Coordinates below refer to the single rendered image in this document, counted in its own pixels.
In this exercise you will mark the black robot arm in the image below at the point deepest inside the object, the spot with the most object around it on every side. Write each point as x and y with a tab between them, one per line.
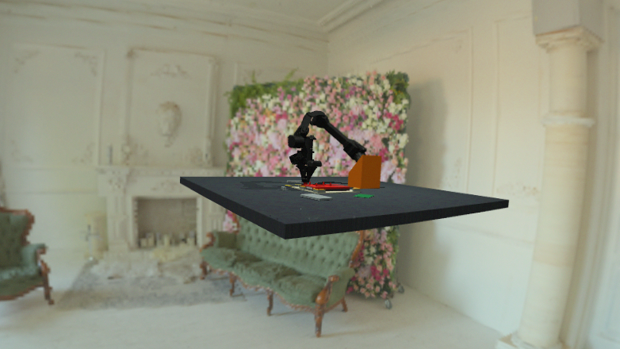
300	139

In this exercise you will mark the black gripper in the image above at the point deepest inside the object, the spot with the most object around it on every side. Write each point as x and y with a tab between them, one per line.
311	164

